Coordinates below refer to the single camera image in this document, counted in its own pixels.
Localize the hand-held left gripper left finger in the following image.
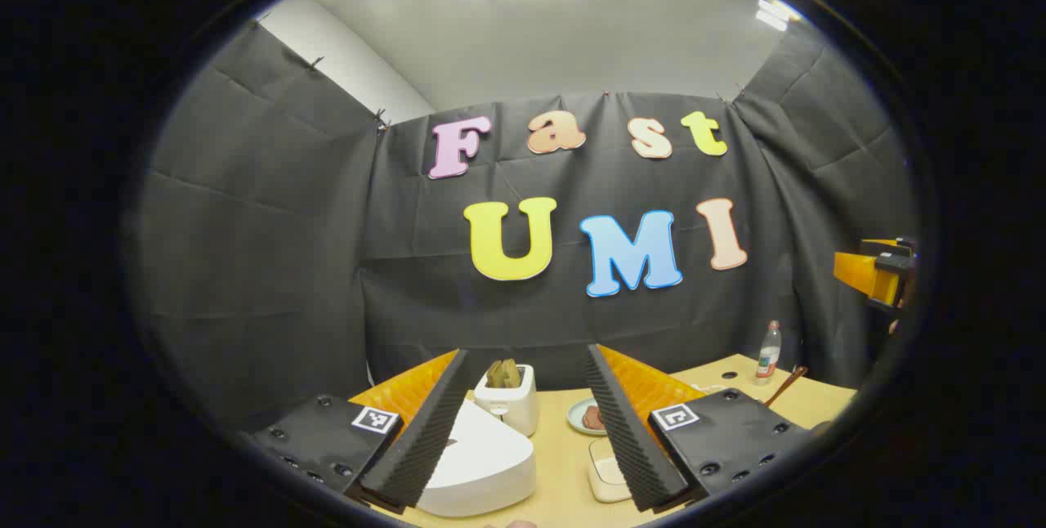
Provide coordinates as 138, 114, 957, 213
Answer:
245, 348, 473, 512

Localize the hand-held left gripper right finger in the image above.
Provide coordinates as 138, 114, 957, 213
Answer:
584, 342, 814, 512

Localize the cream square container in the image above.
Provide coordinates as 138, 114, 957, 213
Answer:
588, 438, 634, 503

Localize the white rice cooker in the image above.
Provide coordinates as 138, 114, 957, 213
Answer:
417, 399, 538, 518

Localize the pale green plate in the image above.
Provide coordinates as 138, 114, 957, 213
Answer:
567, 397, 610, 437

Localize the clear bottle red label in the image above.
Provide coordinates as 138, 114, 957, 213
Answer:
756, 320, 783, 386

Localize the brown wooden spoon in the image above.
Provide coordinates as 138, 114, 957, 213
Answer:
764, 365, 810, 408

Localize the white toaster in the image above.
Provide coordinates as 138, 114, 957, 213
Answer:
474, 363, 540, 437

